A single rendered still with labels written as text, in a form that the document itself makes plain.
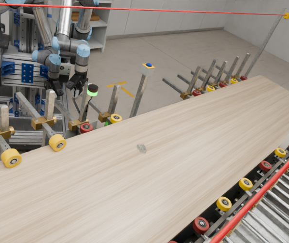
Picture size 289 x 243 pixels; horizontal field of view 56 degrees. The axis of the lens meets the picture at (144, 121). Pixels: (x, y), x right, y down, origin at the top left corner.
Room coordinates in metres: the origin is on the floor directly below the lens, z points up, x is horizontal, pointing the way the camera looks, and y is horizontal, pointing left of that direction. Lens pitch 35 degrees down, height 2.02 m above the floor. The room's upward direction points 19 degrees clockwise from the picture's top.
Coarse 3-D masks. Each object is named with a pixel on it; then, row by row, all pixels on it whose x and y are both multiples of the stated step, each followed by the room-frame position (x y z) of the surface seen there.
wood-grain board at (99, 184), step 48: (240, 96) 2.60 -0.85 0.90; (288, 96) 3.06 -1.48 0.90; (96, 144) 1.21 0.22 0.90; (144, 144) 1.36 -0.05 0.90; (192, 144) 1.54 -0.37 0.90; (240, 144) 1.74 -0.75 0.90; (0, 192) 0.70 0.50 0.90; (48, 192) 0.78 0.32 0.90; (96, 192) 0.88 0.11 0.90; (144, 192) 0.98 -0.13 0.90; (192, 192) 1.10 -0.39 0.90; (0, 240) 0.51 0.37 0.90; (48, 240) 0.57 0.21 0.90; (96, 240) 0.64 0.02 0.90; (144, 240) 0.72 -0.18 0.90
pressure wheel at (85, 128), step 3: (84, 123) 1.35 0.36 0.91; (87, 123) 1.36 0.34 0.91; (81, 126) 1.31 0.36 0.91; (84, 126) 1.33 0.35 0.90; (87, 126) 1.33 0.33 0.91; (90, 126) 1.34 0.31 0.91; (81, 129) 1.29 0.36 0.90; (84, 129) 1.29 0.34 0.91; (87, 129) 1.30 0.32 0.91; (90, 129) 1.31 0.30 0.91; (81, 132) 1.29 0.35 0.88; (84, 132) 1.29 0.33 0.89
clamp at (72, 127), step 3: (75, 120) 1.39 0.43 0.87; (78, 120) 1.40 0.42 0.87; (87, 120) 1.44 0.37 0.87; (69, 123) 1.35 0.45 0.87; (75, 123) 1.36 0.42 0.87; (78, 123) 1.37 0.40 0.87; (81, 123) 1.38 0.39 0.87; (69, 126) 1.34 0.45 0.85; (72, 126) 1.33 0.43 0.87; (75, 126) 1.35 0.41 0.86; (69, 129) 1.34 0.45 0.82; (72, 129) 1.33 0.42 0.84; (75, 129) 1.35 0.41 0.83
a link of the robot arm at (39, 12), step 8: (40, 0) 1.71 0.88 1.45; (32, 8) 1.69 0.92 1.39; (40, 8) 1.70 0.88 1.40; (40, 16) 1.69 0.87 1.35; (40, 24) 1.68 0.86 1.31; (48, 24) 1.72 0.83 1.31; (40, 32) 1.69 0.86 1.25; (48, 32) 1.70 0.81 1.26; (48, 40) 1.68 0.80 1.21; (48, 48) 1.68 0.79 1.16
